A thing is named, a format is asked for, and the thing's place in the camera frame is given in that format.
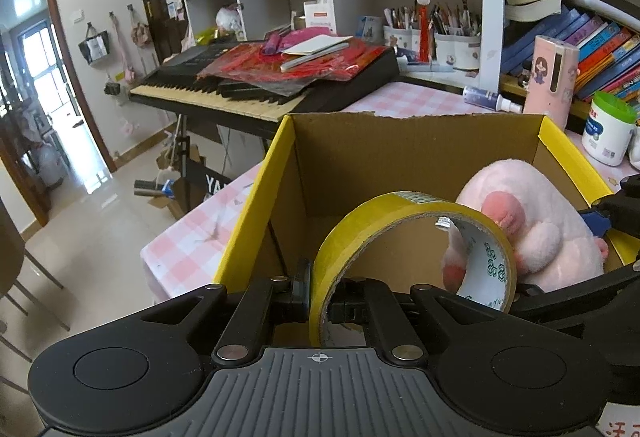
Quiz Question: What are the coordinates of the white can green lid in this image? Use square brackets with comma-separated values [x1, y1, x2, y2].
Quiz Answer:
[581, 92, 638, 166]

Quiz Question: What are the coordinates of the white plastic bag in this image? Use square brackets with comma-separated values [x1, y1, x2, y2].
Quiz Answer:
[216, 4, 246, 40]

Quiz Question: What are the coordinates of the grey notebook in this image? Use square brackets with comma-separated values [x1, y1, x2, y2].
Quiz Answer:
[280, 43, 349, 72]

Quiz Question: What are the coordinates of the magenta fabric piece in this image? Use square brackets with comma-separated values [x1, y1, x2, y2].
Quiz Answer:
[262, 28, 331, 56]

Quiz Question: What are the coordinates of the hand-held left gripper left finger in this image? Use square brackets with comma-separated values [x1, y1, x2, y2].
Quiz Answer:
[142, 258, 313, 365]

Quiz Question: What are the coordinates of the black tote bag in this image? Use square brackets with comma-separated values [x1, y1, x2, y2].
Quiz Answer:
[78, 23, 110, 66]

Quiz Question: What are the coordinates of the wooden door frame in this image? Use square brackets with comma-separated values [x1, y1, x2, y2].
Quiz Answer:
[0, 0, 119, 228]

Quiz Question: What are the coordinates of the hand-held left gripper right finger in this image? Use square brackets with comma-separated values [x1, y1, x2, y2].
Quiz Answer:
[327, 274, 506, 364]

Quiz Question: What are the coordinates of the beige hanging bag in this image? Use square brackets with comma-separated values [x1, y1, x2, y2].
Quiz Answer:
[129, 6, 153, 48]

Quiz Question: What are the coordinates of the wooden chair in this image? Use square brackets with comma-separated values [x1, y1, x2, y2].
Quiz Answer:
[0, 197, 71, 398]

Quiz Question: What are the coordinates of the small cardboard box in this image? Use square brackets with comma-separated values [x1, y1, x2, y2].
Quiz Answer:
[147, 189, 184, 221]

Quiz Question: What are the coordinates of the black electronic keyboard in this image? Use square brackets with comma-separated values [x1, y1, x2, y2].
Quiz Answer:
[129, 42, 401, 122]

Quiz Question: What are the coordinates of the pink plush toy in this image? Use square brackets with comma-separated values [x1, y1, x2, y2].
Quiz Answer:
[440, 159, 611, 293]

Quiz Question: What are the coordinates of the pink hanging bag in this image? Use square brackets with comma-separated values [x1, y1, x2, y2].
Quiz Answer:
[110, 12, 137, 82]

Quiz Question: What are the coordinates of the row of thick colourful books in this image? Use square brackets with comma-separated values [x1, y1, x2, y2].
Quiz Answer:
[500, 4, 640, 106]

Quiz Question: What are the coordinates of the small blue white box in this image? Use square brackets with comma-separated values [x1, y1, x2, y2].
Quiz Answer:
[356, 15, 384, 40]

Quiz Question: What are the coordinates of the yellow tape roll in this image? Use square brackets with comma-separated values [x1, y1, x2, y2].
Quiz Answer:
[308, 191, 518, 348]

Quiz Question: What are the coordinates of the yellow cardboard box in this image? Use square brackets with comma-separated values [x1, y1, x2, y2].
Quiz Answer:
[214, 113, 640, 349]

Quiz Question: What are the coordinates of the white carton red label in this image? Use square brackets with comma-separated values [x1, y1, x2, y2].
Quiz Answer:
[303, 1, 337, 36]

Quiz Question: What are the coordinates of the white notebook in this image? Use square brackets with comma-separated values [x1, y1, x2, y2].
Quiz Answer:
[281, 35, 353, 56]

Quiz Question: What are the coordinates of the white sack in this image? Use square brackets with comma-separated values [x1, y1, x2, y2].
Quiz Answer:
[37, 142, 68, 190]

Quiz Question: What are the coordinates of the black keyboard stand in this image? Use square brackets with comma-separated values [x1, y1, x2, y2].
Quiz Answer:
[170, 114, 273, 218]

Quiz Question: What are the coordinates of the pink cartoon humidifier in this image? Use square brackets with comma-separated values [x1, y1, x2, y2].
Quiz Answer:
[522, 35, 581, 130]

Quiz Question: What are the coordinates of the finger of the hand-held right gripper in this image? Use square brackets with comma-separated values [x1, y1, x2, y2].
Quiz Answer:
[580, 177, 640, 238]
[512, 259, 640, 343]

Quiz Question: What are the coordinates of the bunch of pens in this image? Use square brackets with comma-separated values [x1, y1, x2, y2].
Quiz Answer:
[384, 3, 482, 38]

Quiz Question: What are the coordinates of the red tassel ornament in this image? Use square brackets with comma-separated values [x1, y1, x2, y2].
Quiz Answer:
[415, 0, 433, 64]

